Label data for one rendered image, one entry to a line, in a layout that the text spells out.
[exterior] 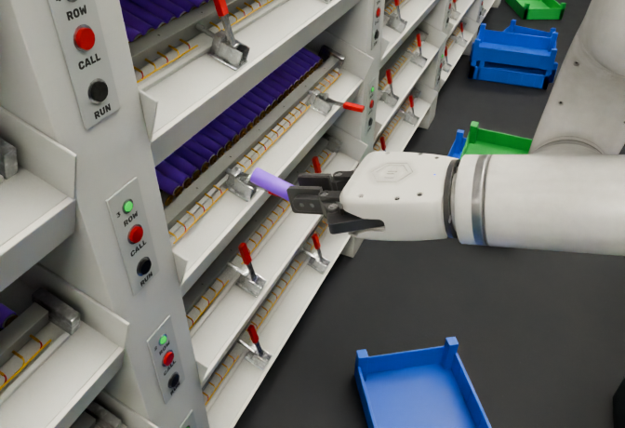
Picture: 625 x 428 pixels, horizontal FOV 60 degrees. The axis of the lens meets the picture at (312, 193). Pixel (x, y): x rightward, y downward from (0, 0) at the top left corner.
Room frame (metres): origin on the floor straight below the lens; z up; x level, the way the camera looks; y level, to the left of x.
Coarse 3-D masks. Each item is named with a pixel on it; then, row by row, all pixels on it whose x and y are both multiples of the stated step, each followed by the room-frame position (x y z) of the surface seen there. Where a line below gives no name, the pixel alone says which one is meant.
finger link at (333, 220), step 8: (328, 216) 0.41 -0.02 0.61; (336, 216) 0.40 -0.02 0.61; (344, 216) 0.40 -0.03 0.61; (352, 216) 0.40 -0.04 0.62; (328, 224) 0.39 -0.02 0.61; (336, 224) 0.39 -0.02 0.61; (344, 224) 0.39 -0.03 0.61; (352, 224) 0.39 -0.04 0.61; (360, 224) 0.39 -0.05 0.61; (368, 224) 0.39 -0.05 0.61; (376, 224) 0.39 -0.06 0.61; (336, 232) 0.39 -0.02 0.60; (344, 232) 0.39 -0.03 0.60
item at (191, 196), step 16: (336, 64) 0.97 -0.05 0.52; (304, 80) 0.88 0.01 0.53; (320, 80) 0.91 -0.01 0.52; (288, 96) 0.82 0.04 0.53; (304, 96) 0.85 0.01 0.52; (272, 112) 0.76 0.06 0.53; (288, 112) 0.79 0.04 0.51; (256, 128) 0.71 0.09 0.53; (272, 128) 0.74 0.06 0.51; (240, 144) 0.67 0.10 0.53; (256, 144) 0.70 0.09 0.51; (272, 144) 0.71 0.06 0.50; (224, 160) 0.63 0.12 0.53; (240, 160) 0.66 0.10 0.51; (256, 160) 0.66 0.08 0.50; (208, 176) 0.59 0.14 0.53; (224, 176) 0.62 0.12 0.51; (192, 192) 0.56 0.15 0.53; (224, 192) 0.59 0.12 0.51; (176, 208) 0.52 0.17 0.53; (208, 208) 0.55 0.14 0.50; (192, 224) 0.52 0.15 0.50; (176, 240) 0.49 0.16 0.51
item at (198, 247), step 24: (312, 48) 1.03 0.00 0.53; (336, 48) 1.01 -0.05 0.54; (360, 72) 0.99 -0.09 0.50; (336, 96) 0.90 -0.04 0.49; (312, 120) 0.81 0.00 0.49; (264, 144) 0.72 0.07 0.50; (288, 144) 0.73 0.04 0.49; (312, 144) 0.80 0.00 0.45; (240, 168) 0.65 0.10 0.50; (264, 168) 0.66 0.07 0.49; (288, 168) 0.70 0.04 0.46; (216, 192) 0.59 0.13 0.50; (264, 192) 0.62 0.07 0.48; (192, 216) 0.54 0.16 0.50; (216, 216) 0.55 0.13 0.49; (240, 216) 0.56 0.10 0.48; (192, 240) 0.50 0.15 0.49; (216, 240) 0.51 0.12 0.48; (192, 264) 0.47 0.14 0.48
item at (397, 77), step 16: (416, 32) 1.62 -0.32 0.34; (432, 32) 1.63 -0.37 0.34; (400, 48) 1.49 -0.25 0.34; (416, 48) 1.56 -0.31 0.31; (432, 48) 1.60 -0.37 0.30; (384, 64) 1.37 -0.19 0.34; (400, 64) 1.45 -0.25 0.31; (416, 64) 1.47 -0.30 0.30; (384, 80) 1.34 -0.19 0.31; (400, 80) 1.36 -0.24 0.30; (416, 80) 1.39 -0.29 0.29; (384, 96) 1.24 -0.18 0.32; (400, 96) 1.29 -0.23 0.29; (384, 112) 1.20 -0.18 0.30
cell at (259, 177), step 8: (256, 168) 0.49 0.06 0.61; (256, 176) 0.48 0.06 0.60; (264, 176) 0.48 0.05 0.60; (272, 176) 0.49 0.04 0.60; (256, 184) 0.49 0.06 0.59; (264, 184) 0.48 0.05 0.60; (272, 184) 0.48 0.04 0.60; (280, 184) 0.48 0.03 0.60; (288, 184) 0.48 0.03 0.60; (272, 192) 0.48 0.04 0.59; (280, 192) 0.47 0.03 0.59; (288, 200) 0.47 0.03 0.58
